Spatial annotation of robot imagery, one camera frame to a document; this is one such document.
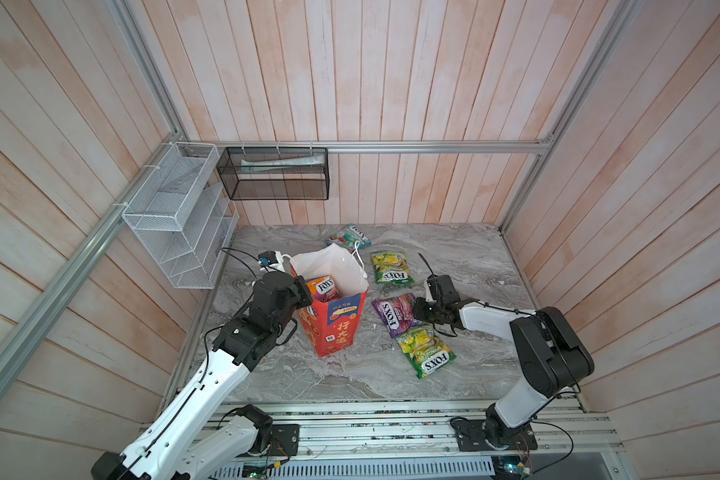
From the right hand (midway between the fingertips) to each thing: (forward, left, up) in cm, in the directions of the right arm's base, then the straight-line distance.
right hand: (413, 308), depth 97 cm
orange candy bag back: (-2, +28, +15) cm, 32 cm away
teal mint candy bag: (+29, +22, +3) cm, 37 cm away
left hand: (-8, +32, +25) cm, 41 cm away
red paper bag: (+2, +25, +10) cm, 27 cm away
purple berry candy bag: (-4, +6, +3) cm, 7 cm away
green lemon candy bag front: (-16, -2, +2) cm, 16 cm away
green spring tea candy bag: (+15, +7, +3) cm, 17 cm away
